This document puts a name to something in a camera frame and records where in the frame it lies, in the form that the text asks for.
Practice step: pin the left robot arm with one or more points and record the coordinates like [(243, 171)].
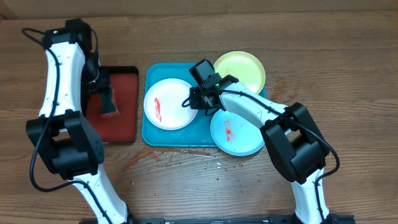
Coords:
[(68, 150)]

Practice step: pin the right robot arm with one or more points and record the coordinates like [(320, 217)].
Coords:
[(294, 143)]

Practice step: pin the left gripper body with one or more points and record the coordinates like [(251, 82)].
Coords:
[(99, 78)]

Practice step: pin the yellow-green plate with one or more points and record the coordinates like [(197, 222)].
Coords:
[(245, 67)]

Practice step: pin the light blue plate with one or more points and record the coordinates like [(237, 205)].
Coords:
[(234, 135)]

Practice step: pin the black red-lined tray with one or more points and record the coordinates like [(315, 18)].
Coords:
[(118, 126)]

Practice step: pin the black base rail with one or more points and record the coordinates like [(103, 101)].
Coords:
[(273, 219)]

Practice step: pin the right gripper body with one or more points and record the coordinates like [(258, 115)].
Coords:
[(199, 103)]

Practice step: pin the white plate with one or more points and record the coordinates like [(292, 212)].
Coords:
[(163, 104)]

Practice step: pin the teal plastic tray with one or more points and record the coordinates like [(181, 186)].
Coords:
[(195, 134)]

